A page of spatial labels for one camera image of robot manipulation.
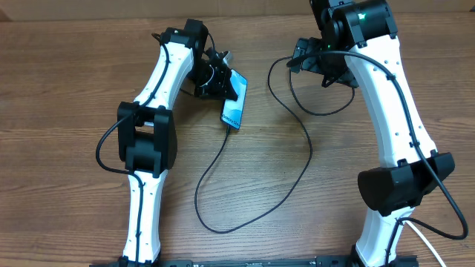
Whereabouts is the black USB charging cable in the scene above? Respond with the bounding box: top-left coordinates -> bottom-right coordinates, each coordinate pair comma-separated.
194,55 -> 356,234

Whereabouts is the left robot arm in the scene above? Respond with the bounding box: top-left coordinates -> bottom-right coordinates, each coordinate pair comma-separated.
117,19 -> 240,266

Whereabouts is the white power strip cord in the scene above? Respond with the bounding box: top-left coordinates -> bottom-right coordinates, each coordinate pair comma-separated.
404,220 -> 448,267

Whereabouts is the Samsung Galaxy smartphone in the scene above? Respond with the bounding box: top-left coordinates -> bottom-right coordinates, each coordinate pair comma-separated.
220,68 -> 249,131

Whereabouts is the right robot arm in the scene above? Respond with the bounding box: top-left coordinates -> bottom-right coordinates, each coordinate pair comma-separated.
288,1 -> 455,266

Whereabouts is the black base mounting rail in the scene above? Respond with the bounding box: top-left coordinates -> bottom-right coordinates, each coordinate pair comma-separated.
89,256 -> 419,267

